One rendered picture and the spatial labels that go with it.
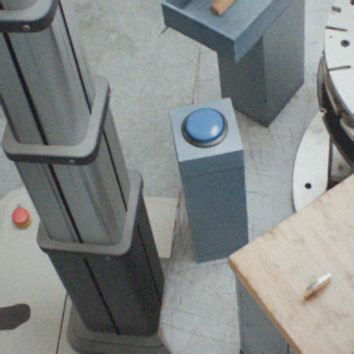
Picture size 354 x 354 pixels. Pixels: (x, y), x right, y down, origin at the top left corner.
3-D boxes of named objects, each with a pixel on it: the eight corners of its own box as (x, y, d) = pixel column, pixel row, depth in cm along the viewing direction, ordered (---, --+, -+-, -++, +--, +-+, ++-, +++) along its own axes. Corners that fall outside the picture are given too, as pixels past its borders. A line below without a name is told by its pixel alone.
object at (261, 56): (279, 25, 139) (277, -110, 114) (337, 56, 135) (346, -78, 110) (182, 132, 130) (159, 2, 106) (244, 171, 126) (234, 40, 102)
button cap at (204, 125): (219, 109, 101) (218, 103, 100) (227, 139, 99) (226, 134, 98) (183, 115, 101) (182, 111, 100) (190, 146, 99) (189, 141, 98)
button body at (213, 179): (239, 207, 123) (230, 97, 102) (249, 253, 120) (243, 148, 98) (187, 218, 123) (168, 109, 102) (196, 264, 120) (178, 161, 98)
